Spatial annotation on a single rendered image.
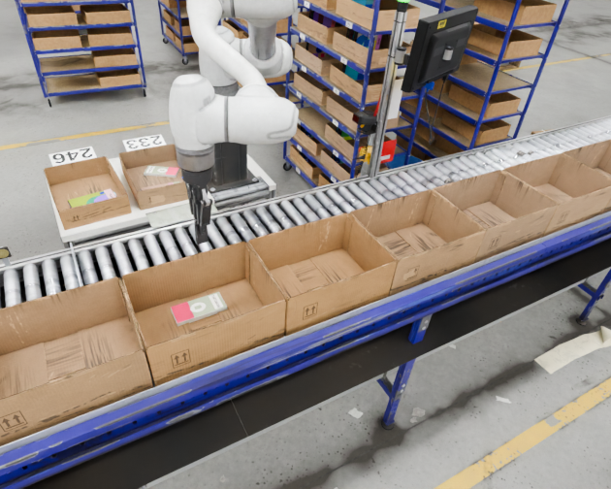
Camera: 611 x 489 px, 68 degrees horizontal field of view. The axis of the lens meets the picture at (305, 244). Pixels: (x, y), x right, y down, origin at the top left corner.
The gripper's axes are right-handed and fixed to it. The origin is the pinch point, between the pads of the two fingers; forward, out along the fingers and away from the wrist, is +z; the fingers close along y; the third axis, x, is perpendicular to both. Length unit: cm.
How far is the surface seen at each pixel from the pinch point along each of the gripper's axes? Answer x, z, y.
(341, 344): -36, 41, -26
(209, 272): -5.5, 24.5, 9.6
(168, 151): -30, 37, 120
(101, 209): 13, 39, 84
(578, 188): -174, 22, -17
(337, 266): -49, 31, -2
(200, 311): 2.0, 30.8, 0.5
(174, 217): -14, 44, 72
